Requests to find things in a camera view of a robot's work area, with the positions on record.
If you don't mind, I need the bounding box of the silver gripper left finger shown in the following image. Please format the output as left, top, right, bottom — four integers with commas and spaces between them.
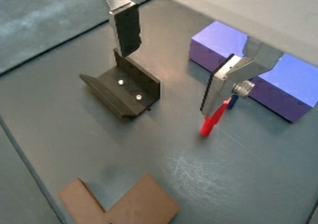
103, 0, 142, 57

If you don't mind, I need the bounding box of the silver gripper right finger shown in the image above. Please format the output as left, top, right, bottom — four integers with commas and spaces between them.
201, 37, 283, 117

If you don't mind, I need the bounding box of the brown T-shaped block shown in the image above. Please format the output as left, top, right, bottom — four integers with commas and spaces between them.
59, 174, 179, 224

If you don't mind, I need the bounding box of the blue peg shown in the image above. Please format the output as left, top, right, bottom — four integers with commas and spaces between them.
227, 95, 239, 110

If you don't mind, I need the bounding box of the purple base block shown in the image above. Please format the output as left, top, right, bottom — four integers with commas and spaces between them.
189, 22, 318, 123

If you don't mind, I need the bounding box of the red peg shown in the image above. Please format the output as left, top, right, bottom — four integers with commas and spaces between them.
201, 99, 231, 137

